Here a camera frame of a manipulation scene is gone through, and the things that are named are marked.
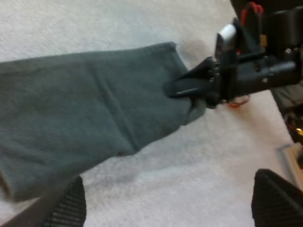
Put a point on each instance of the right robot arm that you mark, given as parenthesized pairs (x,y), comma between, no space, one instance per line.
(284,26)

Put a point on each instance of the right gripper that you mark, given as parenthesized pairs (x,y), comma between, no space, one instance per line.
(251,75)

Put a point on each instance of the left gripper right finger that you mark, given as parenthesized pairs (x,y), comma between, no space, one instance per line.
(277,201)

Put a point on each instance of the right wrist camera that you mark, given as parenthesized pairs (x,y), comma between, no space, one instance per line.
(226,37)

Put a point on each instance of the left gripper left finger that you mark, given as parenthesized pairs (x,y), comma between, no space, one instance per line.
(64,208)

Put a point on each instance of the grey-green towel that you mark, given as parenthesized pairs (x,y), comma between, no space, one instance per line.
(78,108)

